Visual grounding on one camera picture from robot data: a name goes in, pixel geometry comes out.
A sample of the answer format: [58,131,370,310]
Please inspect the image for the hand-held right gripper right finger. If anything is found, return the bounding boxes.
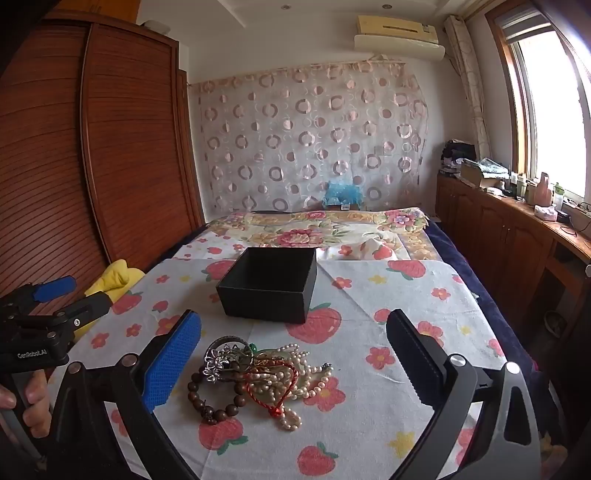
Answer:
[386,308,555,480]

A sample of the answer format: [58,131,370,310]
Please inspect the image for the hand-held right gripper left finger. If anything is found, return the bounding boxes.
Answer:
[46,309,202,480]

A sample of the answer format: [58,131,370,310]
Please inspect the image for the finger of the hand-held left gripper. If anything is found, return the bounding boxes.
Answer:
[0,275,78,319]
[53,292,113,341]

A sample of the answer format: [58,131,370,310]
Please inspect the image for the pale green jade bangle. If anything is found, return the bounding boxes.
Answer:
[204,336,251,366]

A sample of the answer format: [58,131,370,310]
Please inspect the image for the brown wooden bead bracelet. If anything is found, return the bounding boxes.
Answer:
[187,357,252,428]

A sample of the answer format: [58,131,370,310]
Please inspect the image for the red string bracelet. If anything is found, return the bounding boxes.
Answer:
[247,361,301,418]

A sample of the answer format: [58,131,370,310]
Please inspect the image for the black box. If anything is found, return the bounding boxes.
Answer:
[215,247,318,325]

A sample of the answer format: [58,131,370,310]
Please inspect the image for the white pearl necklace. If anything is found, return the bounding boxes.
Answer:
[245,344,334,431]

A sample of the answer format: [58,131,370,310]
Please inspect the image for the person's left hand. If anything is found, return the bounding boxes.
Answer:
[0,369,51,439]

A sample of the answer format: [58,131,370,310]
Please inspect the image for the yellow plush toy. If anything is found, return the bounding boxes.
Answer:
[74,259,146,340]

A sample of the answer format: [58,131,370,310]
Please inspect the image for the strawberry-print bed sheet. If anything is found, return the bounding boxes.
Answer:
[46,228,509,480]

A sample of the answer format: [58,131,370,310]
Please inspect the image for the dark blue bed cover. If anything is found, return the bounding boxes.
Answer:
[425,220,555,416]

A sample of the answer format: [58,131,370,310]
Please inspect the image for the brown wooden wardrobe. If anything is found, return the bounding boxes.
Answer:
[0,11,206,305]

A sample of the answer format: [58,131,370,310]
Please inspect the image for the round basket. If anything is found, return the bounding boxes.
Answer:
[544,310,570,334]

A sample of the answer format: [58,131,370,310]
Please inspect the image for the wooden cabinet counter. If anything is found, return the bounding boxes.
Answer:
[436,173,591,324]

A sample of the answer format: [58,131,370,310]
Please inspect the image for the floral blanket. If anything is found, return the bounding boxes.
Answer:
[203,209,431,264]

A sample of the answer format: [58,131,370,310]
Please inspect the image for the open cardboard box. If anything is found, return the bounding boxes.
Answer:
[459,158,509,190]

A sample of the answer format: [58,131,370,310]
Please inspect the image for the row of small bottles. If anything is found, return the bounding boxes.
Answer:
[503,172,536,201]

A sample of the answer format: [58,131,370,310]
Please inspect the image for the pile of dark clothes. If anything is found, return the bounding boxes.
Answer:
[441,141,478,174]

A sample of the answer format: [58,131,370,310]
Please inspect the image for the pink bottle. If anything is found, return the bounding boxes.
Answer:
[536,172,553,206]

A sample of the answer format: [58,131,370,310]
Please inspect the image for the patterned window curtain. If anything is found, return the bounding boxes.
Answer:
[444,16,492,162]

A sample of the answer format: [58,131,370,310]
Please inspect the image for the wooden-framed window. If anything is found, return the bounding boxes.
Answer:
[489,0,591,204]

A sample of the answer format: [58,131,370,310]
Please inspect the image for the white air conditioner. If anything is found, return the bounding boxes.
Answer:
[353,15,446,61]

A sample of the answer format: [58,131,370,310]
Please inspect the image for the black cable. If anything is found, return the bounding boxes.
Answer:
[564,200,591,241]

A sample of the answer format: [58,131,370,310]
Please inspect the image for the circle-patterned sheer wall cloth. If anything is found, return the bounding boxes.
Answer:
[187,60,430,215]

